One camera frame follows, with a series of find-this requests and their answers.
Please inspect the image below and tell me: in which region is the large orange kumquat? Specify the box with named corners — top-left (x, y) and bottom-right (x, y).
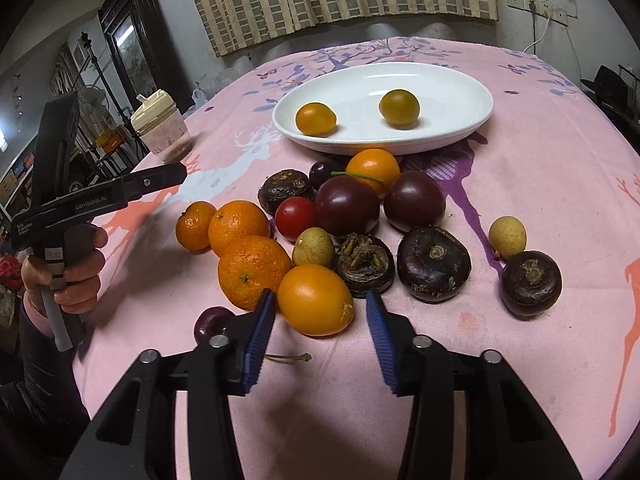
top-left (277, 264), bottom-right (356, 338)

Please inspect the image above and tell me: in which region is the small mandarin orange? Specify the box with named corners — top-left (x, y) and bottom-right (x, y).
top-left (175, 200), bottom-right (217, 252)

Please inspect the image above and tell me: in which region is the person's left hand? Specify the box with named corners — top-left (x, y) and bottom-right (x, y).
top-left (22, 226), bottom-right (108, 316)

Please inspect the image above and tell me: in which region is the dark cherry near gripper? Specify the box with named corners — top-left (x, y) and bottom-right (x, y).
top-left (193, 306), bottom-right (312, 362)

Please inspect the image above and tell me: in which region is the large mandarin orange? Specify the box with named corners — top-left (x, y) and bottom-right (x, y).
top-left (217, 235), bottom-right (293, 311)

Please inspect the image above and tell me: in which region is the plastic jar beige lid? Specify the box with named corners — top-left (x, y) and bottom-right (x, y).
top-left (130, 89), bottom-right (194, 162)

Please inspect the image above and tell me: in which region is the large water chestnut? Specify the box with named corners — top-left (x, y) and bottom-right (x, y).
top-left (396, 226), bottom-right (472, 304)

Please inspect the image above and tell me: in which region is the yellow longan centre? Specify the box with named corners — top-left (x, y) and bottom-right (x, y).
top-left (292, 228), bottom-right (335, 268)

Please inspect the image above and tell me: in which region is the yellow longan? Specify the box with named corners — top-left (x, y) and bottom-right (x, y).
top-left (292, 228), bottom-right (335, 268)
top-left (488, 216), bottom-right (527, 260)

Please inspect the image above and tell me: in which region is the medium mandarin orange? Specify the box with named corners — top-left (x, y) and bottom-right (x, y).
top-left (207, 200), bottom-right (271, 257)

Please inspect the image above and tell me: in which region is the red cherry tomato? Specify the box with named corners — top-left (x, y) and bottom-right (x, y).
top-left (274, 196), bottom-right (317, 243)

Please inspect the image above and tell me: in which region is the dark purple plum left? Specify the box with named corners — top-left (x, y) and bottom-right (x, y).
top-left (314, 176), bottom-right (380, 237)

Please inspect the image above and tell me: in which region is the dark purple plum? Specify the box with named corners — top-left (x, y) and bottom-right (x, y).
top-left (383, 170), bottom-right (446, 232)
top-left (314, 176), bottom-right (380, 237)

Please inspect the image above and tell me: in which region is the dark purple plum right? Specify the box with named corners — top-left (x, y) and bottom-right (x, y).
top-left (383, 170), bottom-right (446, 232)

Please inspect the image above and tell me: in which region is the yellow longan right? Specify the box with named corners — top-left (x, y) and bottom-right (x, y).
top-left (488, 216), bottom-right (527, 260)

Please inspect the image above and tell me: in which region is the orange fruit behind plums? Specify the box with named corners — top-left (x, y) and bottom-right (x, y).
top-left (345, 148), bottom-right (400, 200)

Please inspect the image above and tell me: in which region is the dark cherry with stem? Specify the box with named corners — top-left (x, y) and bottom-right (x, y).
top-left (308, 158), bottom-right (383, 191)

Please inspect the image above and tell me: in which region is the pink printed tablecloth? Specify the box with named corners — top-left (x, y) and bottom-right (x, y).
top-left (74, 37), bottom-right (639, 479)

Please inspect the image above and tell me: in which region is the dark framed mirror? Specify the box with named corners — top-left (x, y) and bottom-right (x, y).
top-left (98, 0), bottom-right (193, 113)

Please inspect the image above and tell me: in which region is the orange yellow fruit on plate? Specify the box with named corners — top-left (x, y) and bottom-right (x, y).
top-left (295, 102), bottom-right (337, 136)

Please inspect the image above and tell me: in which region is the greenish yellow fruit on plate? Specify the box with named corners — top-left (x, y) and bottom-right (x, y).
top-left (378, 89), bottom-right (420, 128)

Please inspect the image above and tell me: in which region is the white oval plate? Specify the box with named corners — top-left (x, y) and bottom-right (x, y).
top-left (272, 62), bottom-right (494, 155)

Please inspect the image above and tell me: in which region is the white wall power strip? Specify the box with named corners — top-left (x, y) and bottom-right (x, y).
top-left (506, 0), bottom-right (568, 26)

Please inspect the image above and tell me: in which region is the white power cable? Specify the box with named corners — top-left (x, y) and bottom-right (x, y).
top-left (522, 4), bottom-right (554, 54)

